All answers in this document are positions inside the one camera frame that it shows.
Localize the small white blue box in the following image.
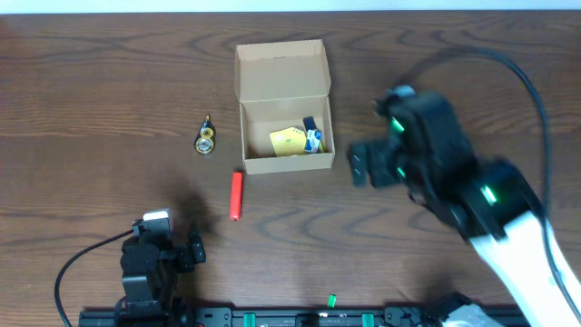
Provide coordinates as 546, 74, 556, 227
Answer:
304, 129, 324, 154

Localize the red marker pen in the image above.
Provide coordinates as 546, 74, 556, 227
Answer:
230, 172, 243, 221

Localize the yellow highlighter with blue cap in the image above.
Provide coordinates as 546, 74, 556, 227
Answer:
303, 116, 319, 135

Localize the cardboard box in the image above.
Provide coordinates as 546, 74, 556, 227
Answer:
234, 39, 335, 174

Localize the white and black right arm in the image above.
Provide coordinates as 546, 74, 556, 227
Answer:
348, 85, 580, 326

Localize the small green clip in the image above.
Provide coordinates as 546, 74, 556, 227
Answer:
327, 294, 337, 308

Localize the black aluminium mounting rail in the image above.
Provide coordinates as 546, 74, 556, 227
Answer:
77, 305, 527, 327

